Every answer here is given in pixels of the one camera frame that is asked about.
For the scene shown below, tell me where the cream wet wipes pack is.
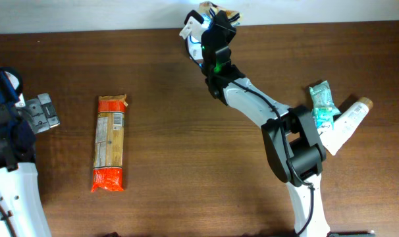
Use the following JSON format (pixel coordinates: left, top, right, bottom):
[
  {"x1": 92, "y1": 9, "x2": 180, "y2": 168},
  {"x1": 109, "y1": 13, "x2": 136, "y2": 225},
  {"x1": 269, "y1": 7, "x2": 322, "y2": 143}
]
[{"x1": 198, "y1": 1, "x2": 242, "y2": 26}]

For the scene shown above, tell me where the teal wipes pouch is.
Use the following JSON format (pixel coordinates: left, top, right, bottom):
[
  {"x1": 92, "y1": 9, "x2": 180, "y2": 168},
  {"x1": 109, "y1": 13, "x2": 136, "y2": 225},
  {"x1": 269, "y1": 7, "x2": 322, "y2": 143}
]
[{"x1": 309, "y1": 80, "x2": 340, "y2": 116}]

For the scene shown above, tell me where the white lotion tube gold cap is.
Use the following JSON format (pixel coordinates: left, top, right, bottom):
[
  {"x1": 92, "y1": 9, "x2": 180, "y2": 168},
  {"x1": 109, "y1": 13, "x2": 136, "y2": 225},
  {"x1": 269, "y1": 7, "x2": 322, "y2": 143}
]
[{"x1": 320, "y1": 97, "x2": 373, "y2": 155}]

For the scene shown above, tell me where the orange spaghetti package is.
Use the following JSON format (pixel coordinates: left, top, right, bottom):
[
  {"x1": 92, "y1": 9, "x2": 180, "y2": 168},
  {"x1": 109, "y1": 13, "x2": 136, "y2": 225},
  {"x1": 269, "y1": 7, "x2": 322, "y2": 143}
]
[{"x1": 92, "y1": 94, "x2": 127, "y2": 192}]

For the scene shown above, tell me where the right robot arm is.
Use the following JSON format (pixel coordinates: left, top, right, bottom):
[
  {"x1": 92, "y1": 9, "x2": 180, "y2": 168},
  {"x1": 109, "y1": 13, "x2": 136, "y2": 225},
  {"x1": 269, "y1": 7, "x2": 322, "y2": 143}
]
[{"x1": 201, "y1": 11, "x2": 331, "y2": 236}]

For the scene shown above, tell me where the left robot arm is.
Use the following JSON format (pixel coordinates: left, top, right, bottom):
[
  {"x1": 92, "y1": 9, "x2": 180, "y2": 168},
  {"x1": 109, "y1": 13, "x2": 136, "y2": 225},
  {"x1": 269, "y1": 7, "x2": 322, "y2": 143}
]
[{"x1": 0, "y1": 67, "x2": 60, "y2": 236}]

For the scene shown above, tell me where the right black cable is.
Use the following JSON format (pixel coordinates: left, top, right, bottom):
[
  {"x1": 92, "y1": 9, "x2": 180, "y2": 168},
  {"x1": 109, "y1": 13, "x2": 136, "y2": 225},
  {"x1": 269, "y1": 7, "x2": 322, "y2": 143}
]
[{"x1": 185, "y1": 34, "x2": 316, "y2": 236}]

